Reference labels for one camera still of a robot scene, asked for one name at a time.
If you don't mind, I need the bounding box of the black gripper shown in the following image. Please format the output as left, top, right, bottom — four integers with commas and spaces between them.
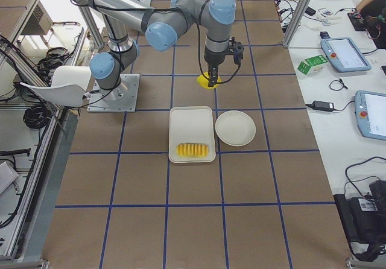
204, 48, 226, 86

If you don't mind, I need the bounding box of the yellow lemon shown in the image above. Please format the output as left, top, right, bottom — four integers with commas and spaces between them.
196, 72, 219, 89

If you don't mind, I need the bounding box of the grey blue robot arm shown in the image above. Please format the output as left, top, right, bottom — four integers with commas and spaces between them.
71, 0, 244, 92

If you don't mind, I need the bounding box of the white rectangular tray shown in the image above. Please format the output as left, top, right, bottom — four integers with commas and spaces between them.
168, 106, 216, 163

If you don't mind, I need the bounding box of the white round plate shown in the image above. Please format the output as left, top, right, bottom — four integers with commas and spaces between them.
215, 110, 256, 147

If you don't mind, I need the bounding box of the sliced yellow fruit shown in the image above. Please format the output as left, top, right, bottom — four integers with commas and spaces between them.
176, 143, 209, 158

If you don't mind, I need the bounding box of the green white carton box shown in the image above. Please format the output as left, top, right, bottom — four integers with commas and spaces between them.
297, 55, 328, 75

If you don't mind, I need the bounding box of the black power adapter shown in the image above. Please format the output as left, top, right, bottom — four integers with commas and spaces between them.
312, 100, 335, 112

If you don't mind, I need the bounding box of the blue teach pendant upper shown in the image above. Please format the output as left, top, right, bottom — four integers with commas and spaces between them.
320, 37, 372, 72

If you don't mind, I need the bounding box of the blue teach pendant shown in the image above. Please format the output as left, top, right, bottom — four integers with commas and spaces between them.
320, 37, 372, 72
354, 90, 385, 141

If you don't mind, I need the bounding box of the white plastic chair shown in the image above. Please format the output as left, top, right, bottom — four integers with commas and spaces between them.
21, 66, 92, 107

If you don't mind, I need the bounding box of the blue teach pendant lower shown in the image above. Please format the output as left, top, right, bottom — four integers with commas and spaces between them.
354, 90, 385, 141

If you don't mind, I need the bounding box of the black equipment case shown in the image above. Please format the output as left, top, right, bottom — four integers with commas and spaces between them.
334, 180, 385, 262

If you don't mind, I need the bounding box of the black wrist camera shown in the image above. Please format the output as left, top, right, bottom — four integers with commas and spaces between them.
226, 37, 244, 65

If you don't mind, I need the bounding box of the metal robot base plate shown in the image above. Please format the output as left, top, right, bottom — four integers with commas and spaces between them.
87, 74, 141, 113

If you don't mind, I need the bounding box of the aluminium frame post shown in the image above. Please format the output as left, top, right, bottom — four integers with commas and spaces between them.
283, 0, 311, 48

